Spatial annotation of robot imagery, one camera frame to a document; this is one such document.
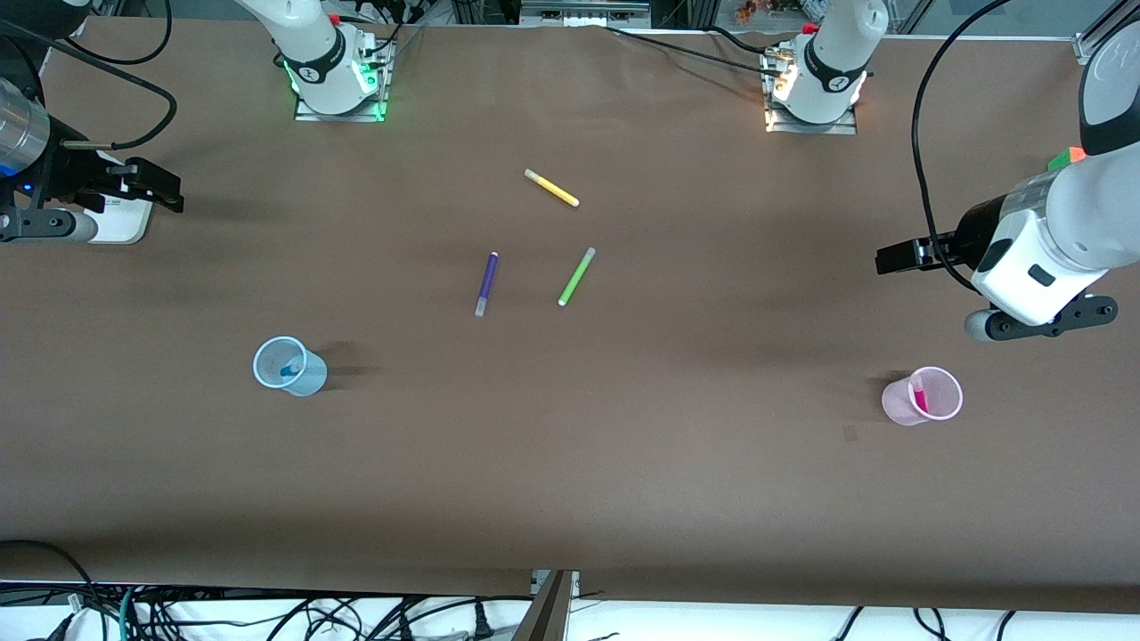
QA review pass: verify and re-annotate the yellow marker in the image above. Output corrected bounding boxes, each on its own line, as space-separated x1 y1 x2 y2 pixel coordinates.
524 168 581 208

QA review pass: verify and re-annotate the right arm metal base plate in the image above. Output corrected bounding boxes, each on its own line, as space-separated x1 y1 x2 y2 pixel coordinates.
293 39 391 124

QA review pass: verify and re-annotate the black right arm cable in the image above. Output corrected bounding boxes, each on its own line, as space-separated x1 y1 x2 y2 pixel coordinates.
0 0 179 150

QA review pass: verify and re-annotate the black looped floor cable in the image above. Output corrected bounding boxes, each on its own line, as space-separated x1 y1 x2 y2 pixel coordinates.
0 539 101 641

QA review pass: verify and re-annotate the short black table cable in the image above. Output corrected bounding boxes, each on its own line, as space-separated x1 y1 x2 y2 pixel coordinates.
708 25 802 56

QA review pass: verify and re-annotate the grey socket box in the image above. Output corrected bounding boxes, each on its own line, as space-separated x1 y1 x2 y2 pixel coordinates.
519 0 653 28

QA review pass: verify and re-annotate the green marker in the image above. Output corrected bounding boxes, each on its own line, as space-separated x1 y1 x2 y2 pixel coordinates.
558 247 597 308

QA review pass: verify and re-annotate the white lamp stand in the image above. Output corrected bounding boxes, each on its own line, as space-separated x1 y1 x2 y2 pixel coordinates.
87 151 158 245

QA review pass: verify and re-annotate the dark table support beam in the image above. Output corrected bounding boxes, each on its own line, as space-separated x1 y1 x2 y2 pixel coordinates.
512 570 575 641

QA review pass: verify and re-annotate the long black table cable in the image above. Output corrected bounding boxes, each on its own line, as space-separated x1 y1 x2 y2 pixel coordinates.
604 25 774 77

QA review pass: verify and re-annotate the light blue plastic cup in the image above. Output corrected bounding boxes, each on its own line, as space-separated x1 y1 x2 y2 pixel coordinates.
253 336 328 397

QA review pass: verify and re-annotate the pink plastic cup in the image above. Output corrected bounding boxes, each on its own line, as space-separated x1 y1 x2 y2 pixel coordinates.
882 366 964 427

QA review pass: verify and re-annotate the purple marker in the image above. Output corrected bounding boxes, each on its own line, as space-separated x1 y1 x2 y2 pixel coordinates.
474 251 500 318

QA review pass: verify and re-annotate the aluminium frame corner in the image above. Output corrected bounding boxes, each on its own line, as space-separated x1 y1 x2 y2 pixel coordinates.
1073 0 1121 65

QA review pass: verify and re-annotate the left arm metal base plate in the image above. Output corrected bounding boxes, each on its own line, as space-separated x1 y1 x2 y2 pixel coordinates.
761 49 859 135

